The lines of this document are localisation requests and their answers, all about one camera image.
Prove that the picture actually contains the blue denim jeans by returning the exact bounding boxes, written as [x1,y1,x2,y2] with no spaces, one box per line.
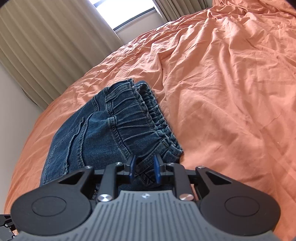
[40,79,183,191]

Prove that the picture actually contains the orange bed sheet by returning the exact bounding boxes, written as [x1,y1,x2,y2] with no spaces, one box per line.
[4,1,295,240]

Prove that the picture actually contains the beige left curtain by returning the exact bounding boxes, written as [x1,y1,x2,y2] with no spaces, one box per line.
[1,1,122,109]

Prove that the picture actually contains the beige curtain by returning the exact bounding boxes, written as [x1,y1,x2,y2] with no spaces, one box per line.
[153,0,212,22]
[1,1,122,109]

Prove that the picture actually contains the beige right curtain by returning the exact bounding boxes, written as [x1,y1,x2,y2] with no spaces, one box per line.
[153,0,212,22]

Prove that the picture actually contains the window with dark frame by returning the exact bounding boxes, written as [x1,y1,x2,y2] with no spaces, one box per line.
[90,0,155,30]

